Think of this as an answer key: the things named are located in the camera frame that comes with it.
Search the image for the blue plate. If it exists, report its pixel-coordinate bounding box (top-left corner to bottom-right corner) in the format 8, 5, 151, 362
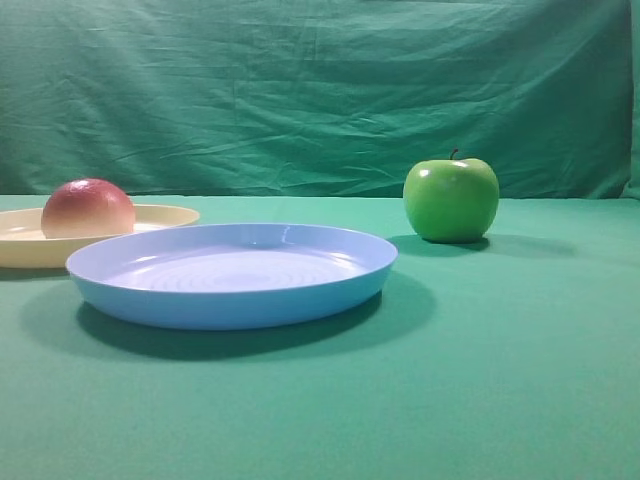
66, 223, 398, 330

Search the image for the yellow plate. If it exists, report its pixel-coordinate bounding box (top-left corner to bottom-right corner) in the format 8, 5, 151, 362
0, 204, 200, 269

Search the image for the green apple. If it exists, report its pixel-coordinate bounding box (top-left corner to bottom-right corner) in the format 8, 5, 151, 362
403, 154, 500, 244

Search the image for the green backdrop cloth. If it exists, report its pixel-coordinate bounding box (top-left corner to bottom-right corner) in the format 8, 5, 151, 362
1, 1, 639, 198

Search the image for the green tablecloth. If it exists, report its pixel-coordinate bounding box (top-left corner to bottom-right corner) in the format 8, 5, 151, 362
1, 196, 639, 479

